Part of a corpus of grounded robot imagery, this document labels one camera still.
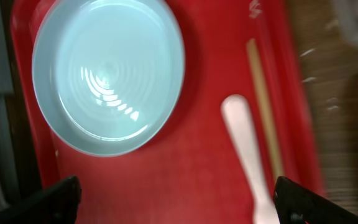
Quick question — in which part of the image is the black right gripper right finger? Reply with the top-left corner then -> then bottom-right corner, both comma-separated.
273,176 -> 358,224

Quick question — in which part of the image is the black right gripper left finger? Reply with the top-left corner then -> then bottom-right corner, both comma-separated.
0,175 -> 81,224

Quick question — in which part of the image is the white plastic fork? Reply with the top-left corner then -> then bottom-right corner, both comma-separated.
221,95 -> 280,224

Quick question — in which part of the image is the light blue plate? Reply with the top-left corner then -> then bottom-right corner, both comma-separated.
32,0 -> 185,157

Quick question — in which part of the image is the wooden chopstick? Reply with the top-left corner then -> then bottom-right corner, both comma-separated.
246,39 -> 284,180

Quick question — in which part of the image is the red serving tray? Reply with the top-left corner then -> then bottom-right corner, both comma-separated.
10,0 -> 324,223

